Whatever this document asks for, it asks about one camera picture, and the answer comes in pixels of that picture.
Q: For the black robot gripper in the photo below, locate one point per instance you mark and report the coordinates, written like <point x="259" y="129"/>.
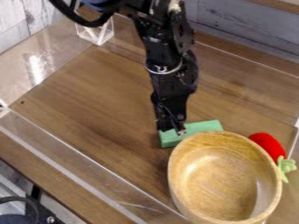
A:
<point x="171" y="92"/>

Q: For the green foam block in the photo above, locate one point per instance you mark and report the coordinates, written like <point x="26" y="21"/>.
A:
<point x="170" y="138"/>

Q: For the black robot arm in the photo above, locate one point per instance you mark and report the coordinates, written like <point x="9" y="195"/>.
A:
<point x="167" y="36"/>

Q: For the brown wooden bowl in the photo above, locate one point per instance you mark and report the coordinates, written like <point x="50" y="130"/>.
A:
<point x="223" y="179"/>

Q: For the red plush strawberry toy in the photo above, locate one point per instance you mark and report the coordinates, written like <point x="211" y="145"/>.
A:
<point x="277" y="152"/>

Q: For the clear acrylic front barrier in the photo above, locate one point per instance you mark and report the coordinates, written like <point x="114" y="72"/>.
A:
<point x="103" y="169"/>

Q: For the black equipment base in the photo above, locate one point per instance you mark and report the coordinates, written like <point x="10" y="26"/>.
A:
<point x="31" y="212"/>

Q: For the clear acrylic corner bracket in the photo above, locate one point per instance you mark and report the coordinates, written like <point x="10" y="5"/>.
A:
<point x="97" y="35"/>

